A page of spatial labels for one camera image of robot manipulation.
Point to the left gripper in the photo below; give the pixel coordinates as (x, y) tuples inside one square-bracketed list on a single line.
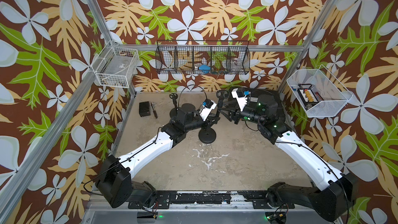
[(207, 123)]

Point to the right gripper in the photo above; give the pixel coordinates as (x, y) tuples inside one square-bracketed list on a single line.
[(237, 114)]

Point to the black round stand base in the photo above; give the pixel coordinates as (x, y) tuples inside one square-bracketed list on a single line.
[(174, 113)]

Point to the black microphone stand pole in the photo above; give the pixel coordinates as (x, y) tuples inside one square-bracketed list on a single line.
[(174, 98)]

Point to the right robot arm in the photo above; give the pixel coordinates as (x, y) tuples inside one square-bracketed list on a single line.
[(333, 192)]

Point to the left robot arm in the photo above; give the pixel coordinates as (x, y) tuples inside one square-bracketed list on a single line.
[(115, 179)]

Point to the black plastic tool case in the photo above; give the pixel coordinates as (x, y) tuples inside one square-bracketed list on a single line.
[(263, 105)]

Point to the blue object in basket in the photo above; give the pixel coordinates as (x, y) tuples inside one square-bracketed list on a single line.
[(204, 68)]

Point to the small ratchet screwdriver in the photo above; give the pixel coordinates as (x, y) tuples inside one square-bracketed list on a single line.
[(154, 111)]

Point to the small black box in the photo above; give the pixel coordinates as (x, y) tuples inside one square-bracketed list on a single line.
[(144, 109)]

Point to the screw bit box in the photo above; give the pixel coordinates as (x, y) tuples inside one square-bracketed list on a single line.
[(308, 94)]

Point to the white mesh basket right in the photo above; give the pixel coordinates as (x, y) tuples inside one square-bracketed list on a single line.
[(335, 95)]

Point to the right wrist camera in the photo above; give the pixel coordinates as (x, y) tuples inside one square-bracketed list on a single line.
[(242, 97)]

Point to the black wire basket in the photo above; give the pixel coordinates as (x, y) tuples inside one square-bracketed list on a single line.
[(186, 56)]

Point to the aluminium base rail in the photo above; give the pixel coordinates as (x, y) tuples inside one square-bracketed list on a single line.
[(201, 207)]

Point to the white wire basket left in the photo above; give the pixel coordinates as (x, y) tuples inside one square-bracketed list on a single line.
[(115, 66)]

